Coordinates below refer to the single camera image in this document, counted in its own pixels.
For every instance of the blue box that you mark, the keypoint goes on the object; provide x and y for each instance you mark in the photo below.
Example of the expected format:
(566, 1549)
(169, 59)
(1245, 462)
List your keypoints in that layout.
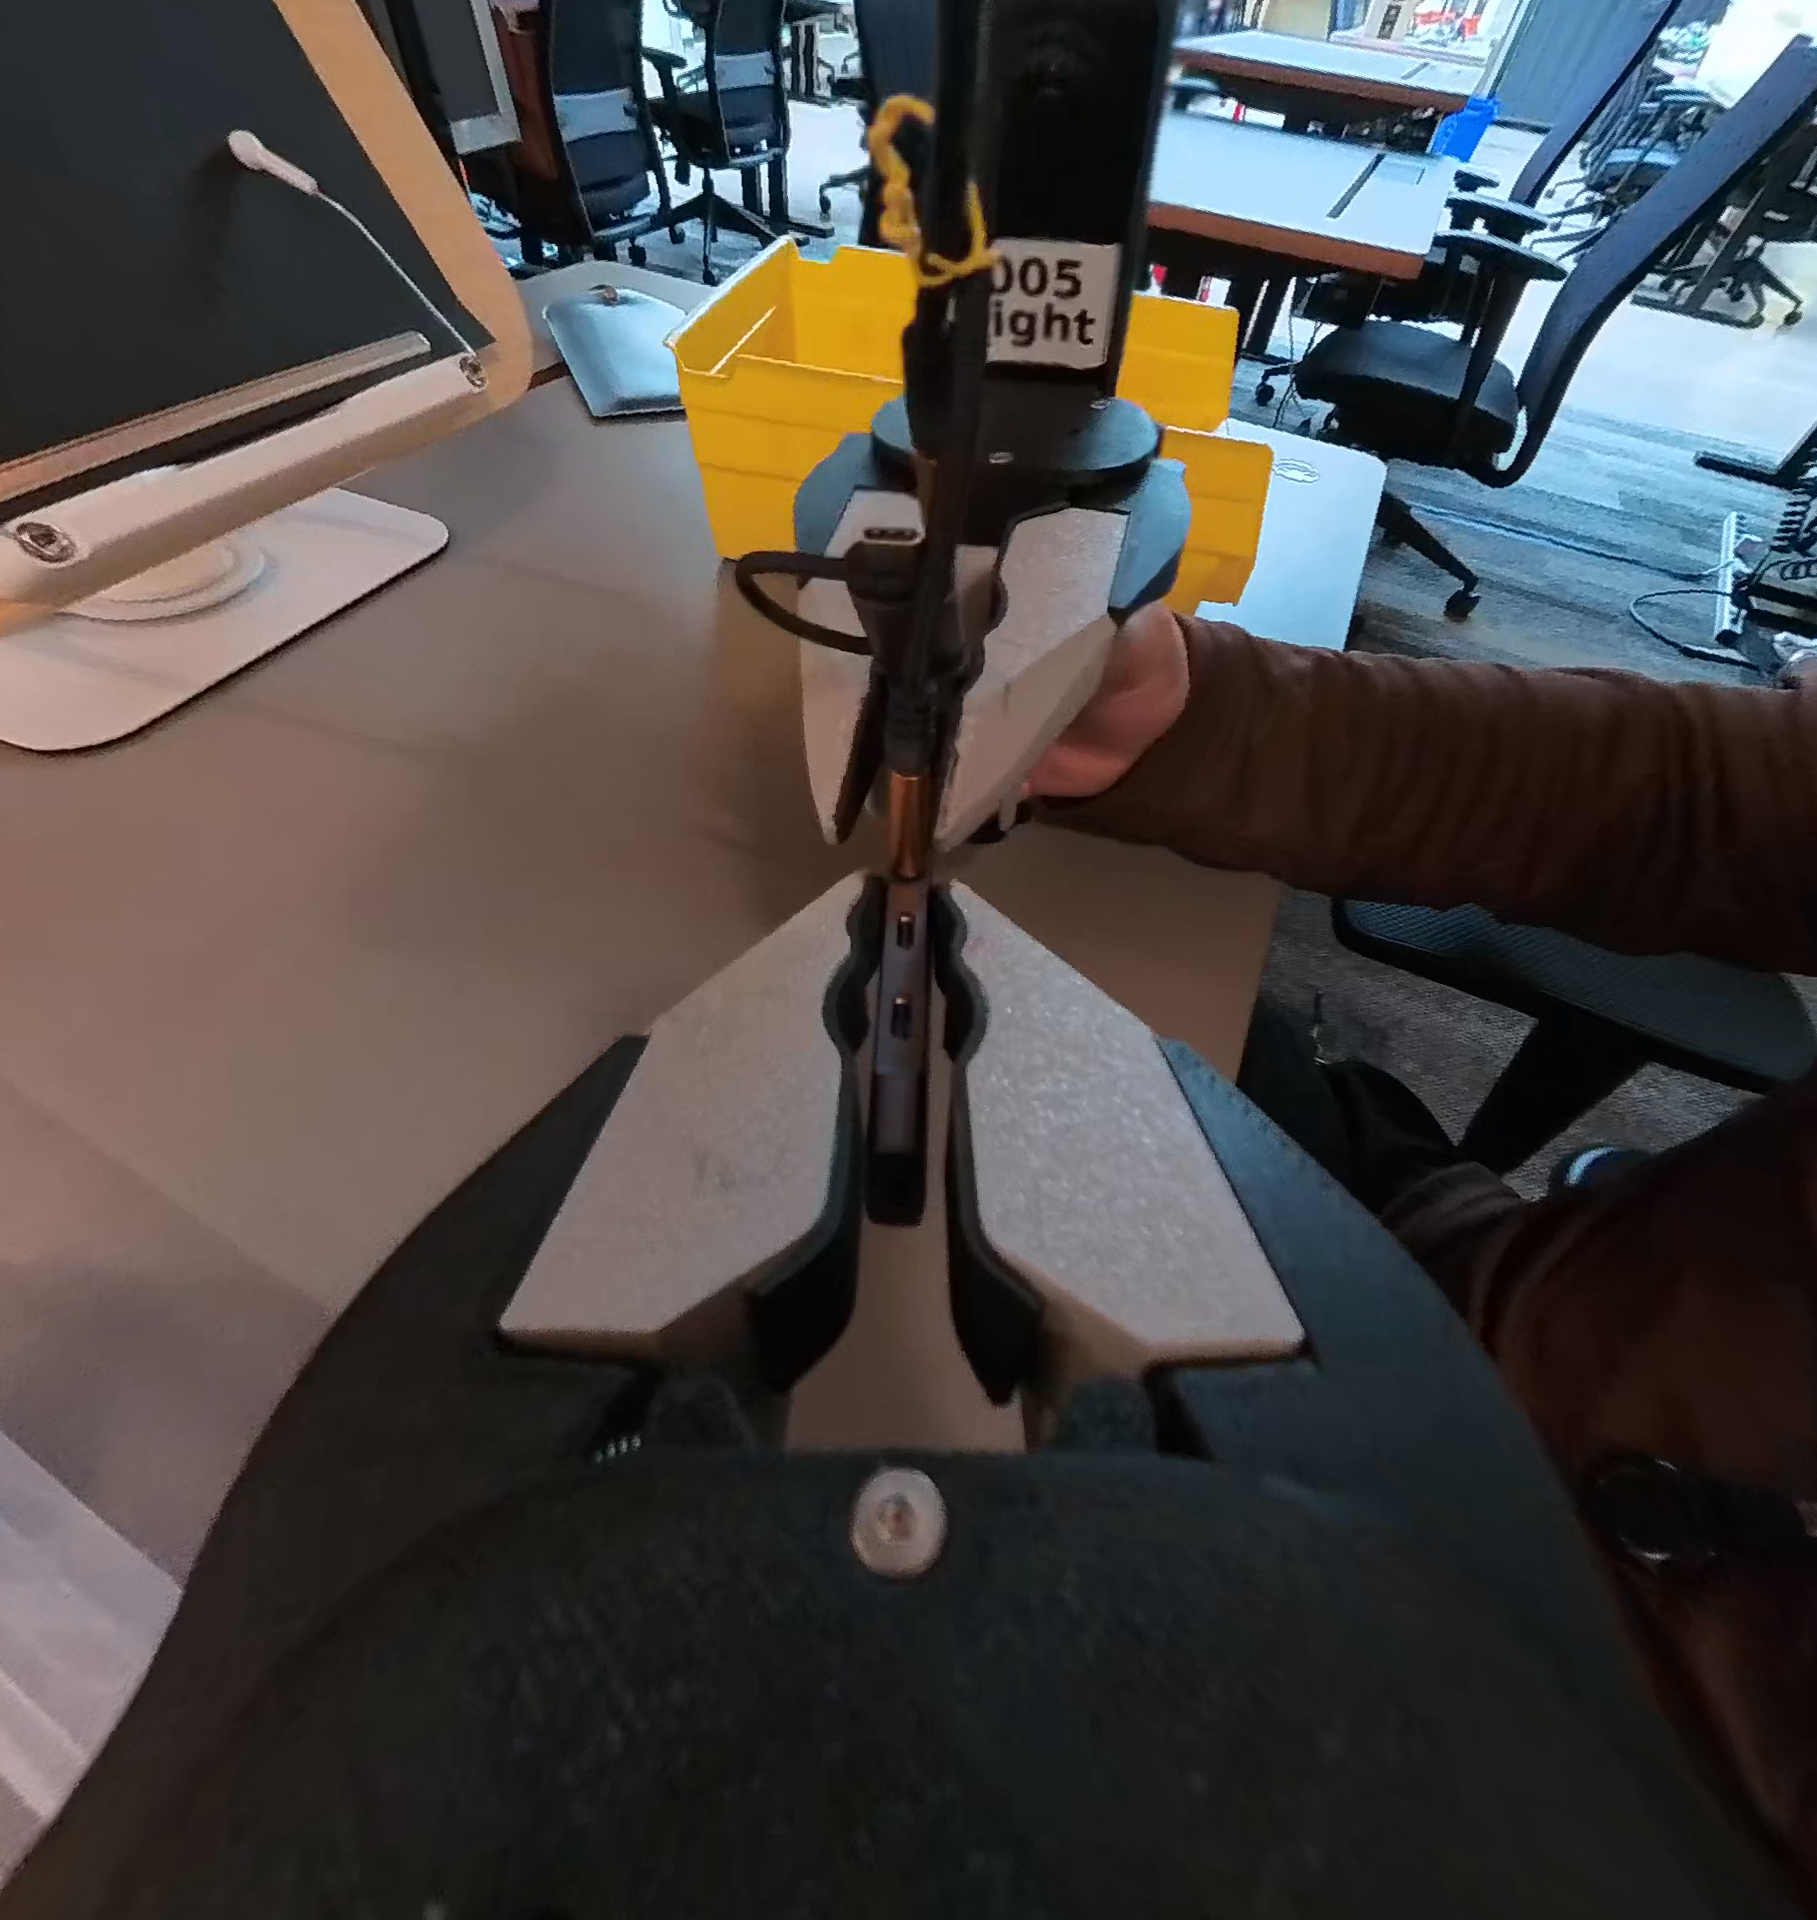
(1469, 129)

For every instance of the white power strip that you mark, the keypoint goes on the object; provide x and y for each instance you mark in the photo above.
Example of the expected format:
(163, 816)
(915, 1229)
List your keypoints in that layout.
(1739, 579)

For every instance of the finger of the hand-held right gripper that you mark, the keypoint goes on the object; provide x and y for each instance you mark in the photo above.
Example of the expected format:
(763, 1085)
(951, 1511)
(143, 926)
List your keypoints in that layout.
(836, 707)
(1050, 646)

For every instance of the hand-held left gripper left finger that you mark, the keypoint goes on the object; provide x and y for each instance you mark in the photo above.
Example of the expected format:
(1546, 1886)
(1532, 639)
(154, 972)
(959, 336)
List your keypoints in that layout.
(711, 1171)

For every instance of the person's left forearm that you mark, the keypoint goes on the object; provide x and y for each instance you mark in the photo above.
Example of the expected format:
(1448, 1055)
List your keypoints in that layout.
(1719, 1320)

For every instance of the silver stand base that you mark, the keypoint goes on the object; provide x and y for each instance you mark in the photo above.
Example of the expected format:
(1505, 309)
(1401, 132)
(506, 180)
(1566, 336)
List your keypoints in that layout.
(616, 352)

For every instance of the wood-edged grey table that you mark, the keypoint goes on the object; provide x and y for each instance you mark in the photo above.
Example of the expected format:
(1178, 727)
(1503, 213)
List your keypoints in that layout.
(1328, 69)
(1298, 195)

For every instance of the grey usb hub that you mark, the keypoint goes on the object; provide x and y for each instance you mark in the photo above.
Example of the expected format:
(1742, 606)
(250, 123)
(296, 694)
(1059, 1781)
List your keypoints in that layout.
(895, 1082)

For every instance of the wood-framed display on white stand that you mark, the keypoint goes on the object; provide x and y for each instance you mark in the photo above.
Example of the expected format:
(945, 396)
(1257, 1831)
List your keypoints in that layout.
(113, 225)

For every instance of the black office chair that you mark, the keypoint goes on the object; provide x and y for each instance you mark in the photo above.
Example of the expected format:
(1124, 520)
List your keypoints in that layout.
(1598, 992)
(734, 105)
(601, 121)
(1448, 376)

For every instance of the person's right forearm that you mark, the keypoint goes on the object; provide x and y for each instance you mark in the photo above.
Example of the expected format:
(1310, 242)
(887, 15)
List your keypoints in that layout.
(1522, 796)

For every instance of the yellow plastic bin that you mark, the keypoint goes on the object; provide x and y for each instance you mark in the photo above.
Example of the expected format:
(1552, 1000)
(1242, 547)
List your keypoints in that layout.
(788, 406)

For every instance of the person's leg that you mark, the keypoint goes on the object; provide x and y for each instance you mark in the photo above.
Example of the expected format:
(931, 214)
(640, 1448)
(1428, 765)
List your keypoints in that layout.
(1342, 1110)

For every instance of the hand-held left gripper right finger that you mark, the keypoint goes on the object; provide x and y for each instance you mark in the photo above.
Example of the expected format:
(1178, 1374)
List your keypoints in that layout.
(1103, 1171)

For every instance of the person's right hand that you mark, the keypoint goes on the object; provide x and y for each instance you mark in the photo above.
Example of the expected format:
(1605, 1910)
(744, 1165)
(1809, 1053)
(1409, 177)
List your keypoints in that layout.
(1126, 707)

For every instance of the silver laptop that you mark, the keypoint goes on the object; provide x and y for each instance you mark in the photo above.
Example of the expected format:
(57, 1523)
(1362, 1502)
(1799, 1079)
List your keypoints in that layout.
(1298, 526)

